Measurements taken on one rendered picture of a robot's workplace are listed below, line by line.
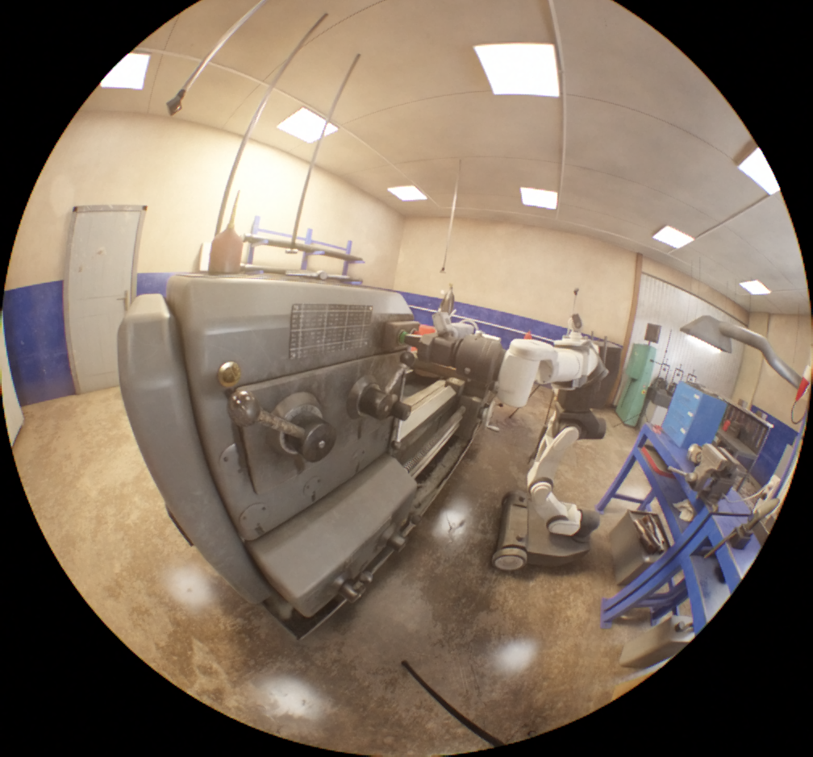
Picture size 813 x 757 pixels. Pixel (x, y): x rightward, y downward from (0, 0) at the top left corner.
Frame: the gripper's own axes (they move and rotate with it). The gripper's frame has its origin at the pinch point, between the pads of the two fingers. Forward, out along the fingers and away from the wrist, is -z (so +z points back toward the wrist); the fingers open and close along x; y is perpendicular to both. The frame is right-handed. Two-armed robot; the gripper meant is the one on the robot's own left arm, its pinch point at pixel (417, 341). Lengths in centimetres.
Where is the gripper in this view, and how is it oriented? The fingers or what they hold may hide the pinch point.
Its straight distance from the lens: 53.8
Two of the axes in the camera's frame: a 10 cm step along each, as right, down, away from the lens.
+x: 5.0, -1.2, 8.6
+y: 1.7, -9.6, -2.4
